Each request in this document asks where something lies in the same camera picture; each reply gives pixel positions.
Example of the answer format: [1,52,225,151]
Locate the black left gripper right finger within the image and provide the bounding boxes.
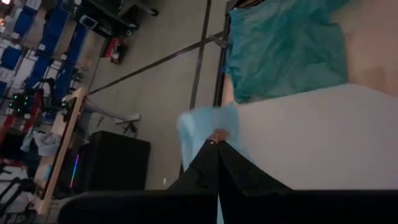
[218,141,398,224]

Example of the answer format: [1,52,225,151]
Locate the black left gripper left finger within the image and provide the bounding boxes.
[58,139,220,224]

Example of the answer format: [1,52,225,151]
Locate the white plastic trash bin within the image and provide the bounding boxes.
[217,83,398,191]

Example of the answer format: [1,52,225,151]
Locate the light blue trash bag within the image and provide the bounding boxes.
[176,103,250,171]

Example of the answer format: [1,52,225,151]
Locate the teal green trash bag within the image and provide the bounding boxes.
[221,0,349,105]

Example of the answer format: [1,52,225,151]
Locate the black computer tower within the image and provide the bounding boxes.
[66,130,152,196]

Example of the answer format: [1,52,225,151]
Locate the wooden background table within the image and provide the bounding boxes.
[32,86,87,216]

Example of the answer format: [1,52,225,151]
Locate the red black floor device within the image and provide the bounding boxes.
[100,37,129,65]

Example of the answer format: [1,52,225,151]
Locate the blue storage bins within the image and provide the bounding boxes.
[0,0,91,104]

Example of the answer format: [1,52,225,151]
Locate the black aluminium table frame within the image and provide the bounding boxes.
[212,0,239,107]

